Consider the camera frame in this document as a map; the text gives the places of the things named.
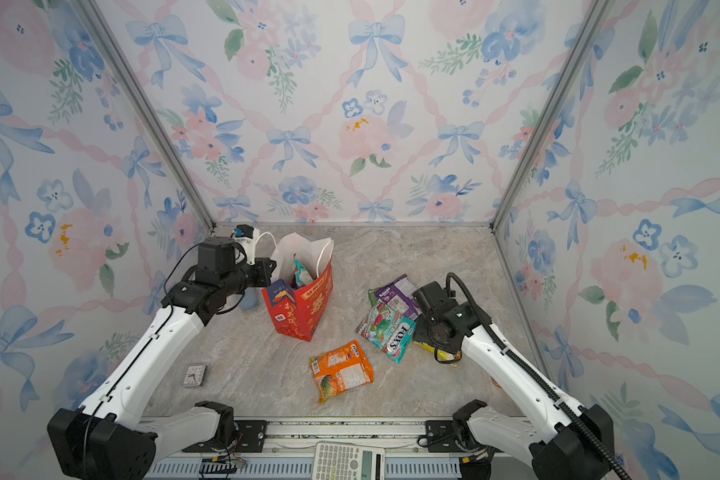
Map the teal Fox's candy packet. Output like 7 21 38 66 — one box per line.
292 258 314 290

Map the red paper gift bag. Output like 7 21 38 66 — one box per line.
262 233 334 342

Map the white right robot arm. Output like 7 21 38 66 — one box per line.
414 274 625 479

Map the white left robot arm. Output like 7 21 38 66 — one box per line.
47 225 277 479

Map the yellow nut snack packet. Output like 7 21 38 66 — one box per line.
414 341 462 365

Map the light blue oblong object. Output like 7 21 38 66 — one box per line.
238 288 260 311

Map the purple snack packet back label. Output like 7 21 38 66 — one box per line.
368 274 421 321

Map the pink fruit candy packet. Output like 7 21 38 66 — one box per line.
356 300 416 364

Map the small square clock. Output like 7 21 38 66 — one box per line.
182 364 208 388

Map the orange snack packet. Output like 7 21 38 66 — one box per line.
309 341 374 404

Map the white calculator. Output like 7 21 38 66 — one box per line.
311 442 386 480

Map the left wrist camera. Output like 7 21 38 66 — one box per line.
232 224 277 265

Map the black corrugated cable conduit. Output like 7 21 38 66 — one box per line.
445 272 634 480

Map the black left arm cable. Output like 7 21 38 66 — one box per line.
80 242 247 480

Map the aluminium left corner post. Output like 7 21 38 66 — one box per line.
72 0 216 232

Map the aluminium corner post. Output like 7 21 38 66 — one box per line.
491 0 612 235
72 0 216 232

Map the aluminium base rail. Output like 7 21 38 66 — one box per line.
125 415 607 480

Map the aluminium right corner post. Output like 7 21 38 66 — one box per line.
491 0 612 235

